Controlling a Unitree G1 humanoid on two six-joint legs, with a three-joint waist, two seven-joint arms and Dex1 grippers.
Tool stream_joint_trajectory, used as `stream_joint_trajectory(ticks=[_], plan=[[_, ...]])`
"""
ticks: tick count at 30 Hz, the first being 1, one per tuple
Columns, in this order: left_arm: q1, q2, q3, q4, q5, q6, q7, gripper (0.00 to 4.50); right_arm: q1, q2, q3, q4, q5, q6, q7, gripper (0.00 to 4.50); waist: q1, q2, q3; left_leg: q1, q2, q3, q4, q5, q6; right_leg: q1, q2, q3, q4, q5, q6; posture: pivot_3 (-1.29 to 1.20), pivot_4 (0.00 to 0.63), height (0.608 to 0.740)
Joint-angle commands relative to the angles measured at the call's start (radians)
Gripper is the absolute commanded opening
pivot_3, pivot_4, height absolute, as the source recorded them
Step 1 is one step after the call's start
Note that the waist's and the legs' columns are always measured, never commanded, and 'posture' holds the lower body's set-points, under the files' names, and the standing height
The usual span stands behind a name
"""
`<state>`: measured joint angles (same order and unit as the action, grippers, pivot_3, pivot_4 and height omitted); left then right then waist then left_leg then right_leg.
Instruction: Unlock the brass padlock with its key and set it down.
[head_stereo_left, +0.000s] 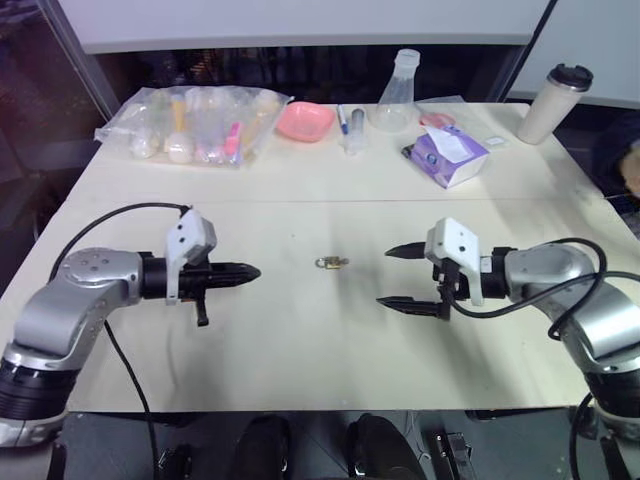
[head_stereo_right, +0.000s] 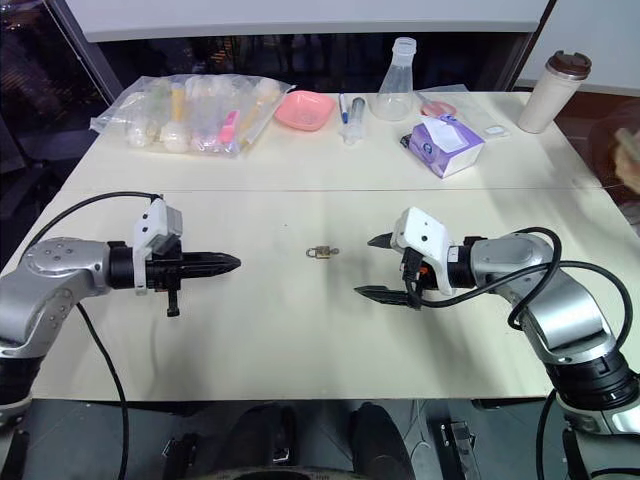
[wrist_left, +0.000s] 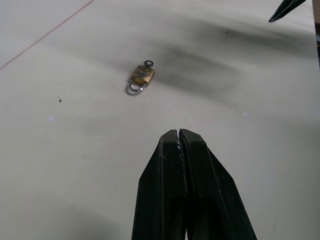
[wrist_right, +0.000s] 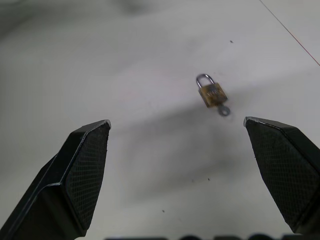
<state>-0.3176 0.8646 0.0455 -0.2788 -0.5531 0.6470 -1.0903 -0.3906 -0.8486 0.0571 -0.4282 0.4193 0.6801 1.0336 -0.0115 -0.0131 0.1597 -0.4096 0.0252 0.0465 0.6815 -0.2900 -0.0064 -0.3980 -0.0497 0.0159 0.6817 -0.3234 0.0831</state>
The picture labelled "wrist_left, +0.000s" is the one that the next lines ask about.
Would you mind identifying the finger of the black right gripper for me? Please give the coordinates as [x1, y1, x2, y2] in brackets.
[268, 0, 307, 23]

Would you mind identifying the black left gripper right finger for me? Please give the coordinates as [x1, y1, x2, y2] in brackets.
[178, 128, 258, 240]

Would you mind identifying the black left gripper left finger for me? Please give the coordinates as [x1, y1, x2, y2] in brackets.
[131, 129, 189, 240]

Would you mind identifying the small brass padlock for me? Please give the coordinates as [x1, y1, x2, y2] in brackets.
[125, 64, 156, 96]

